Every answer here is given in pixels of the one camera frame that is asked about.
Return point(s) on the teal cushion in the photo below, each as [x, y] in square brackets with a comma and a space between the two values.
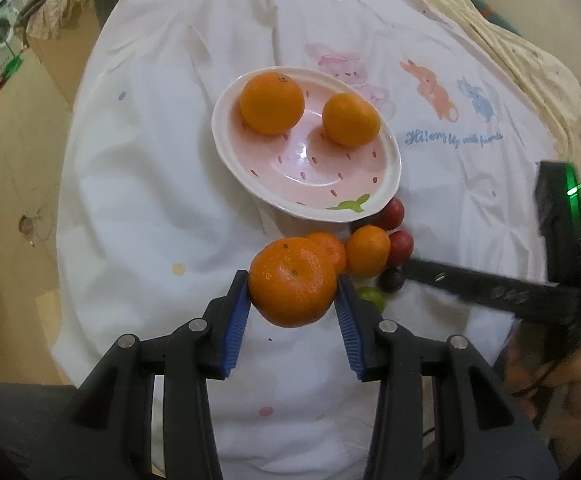
[500, 20]

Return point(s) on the floral cloth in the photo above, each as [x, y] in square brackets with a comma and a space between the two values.
[68, 7]

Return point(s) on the dark purple grape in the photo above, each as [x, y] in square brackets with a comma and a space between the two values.
[391, 280]

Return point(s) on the small mandarin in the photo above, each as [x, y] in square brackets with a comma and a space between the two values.
[368, 252]
[333, 250]

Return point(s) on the white rabbit-print cloth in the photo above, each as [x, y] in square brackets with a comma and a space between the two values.
[160, 170]

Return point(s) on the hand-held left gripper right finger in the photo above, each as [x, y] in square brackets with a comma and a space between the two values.
[349, 332]

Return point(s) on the pink seed-pattern plate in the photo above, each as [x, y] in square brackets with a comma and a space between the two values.
[315, 170]

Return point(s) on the person's right hand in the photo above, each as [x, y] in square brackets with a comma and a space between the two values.
[570, 385]

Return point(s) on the large smooth orange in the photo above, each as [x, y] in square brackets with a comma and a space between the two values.
[272, 102]

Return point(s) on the red cherry tomato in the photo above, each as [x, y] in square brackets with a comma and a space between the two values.
[392, 212]
[401, 247]

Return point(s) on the medium smooth orange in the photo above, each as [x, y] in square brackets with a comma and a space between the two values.
[351, 120]

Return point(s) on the large bumpy mandarin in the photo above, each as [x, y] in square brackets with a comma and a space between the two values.
[293, 282]

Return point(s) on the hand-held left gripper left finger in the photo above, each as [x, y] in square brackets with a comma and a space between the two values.
[238, 322]

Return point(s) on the cardboard box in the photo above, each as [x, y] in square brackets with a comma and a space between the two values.
[65, 62]

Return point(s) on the green grape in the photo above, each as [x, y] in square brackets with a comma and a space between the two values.
[373, 299]

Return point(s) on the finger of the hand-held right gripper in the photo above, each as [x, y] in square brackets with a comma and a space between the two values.
[470, 285]

